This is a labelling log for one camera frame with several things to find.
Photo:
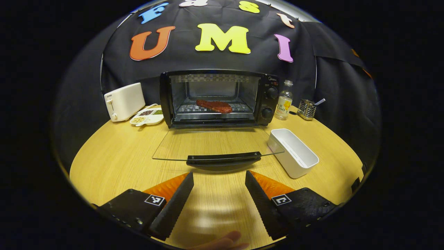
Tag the metal oven rack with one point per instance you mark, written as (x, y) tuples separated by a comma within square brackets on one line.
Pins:
[(242, 107)]

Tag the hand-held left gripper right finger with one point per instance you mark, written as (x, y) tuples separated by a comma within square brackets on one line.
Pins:
[(265, 210)]

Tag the white divided seasoning dish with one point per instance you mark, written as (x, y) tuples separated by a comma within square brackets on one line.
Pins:
[(147, 118)]

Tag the red meat steak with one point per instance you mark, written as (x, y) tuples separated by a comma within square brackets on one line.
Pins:
[(215, 106)]

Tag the black backdrop cloth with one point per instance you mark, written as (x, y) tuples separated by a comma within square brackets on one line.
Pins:
[(118, 73)]

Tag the clear glass bottle yellow label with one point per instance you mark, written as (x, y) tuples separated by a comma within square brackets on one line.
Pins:
[(283, 104)]

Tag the black electric oven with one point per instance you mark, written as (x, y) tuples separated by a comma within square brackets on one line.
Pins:
[(269, 100)]

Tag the white rectangular container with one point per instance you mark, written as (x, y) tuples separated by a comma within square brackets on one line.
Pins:
[(295, 159)]

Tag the metal mesh utensil holder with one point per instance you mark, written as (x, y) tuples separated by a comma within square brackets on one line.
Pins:
[(307, 110)]

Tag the white toaster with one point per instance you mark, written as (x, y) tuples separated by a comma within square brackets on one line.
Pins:
[(125, 102)]

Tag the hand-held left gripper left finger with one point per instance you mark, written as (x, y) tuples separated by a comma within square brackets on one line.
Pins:
[(173, 210)]

